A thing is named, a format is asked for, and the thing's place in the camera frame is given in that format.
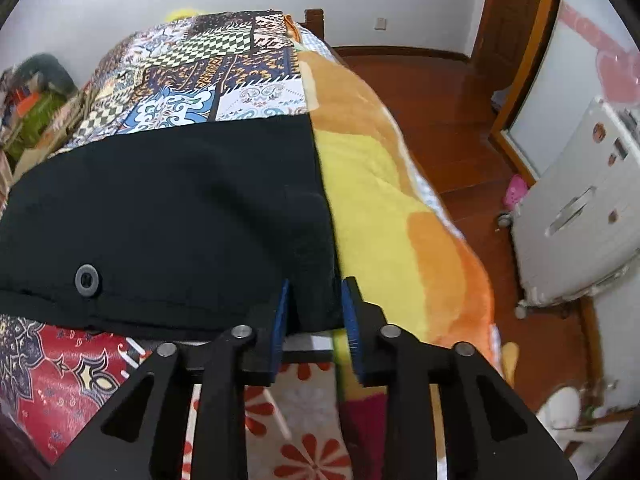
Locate orange yellow fleece blanket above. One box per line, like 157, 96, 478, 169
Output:
295, 25, 521, 401

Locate white round object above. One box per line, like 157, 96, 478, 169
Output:
537, 385, 583, 453

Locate grey curved pillow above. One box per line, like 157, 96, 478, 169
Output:
17, 54, 76, 96

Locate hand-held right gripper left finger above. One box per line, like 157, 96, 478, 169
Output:
50, 279, 296, 480

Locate white wheeled plastic cabinet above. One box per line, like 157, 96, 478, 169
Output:
510, 97, 640, 318

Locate brown wooden door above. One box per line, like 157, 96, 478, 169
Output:
472, 0, 558, 106

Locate black pants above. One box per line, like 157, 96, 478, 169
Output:
0, 112, 341, 343

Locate pink plastic toy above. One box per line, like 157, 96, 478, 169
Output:
502, 174, 528, 211

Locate dark wooden bedpost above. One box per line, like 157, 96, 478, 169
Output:
304, 8, 325, 41

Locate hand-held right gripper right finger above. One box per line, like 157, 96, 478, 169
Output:
341, 276, 581, 480

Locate white pink-print wardrobe door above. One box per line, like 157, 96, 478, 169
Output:
500, 0, 640, 181

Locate patchwork print bedsheet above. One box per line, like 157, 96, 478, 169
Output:
0, 10, 396, 480

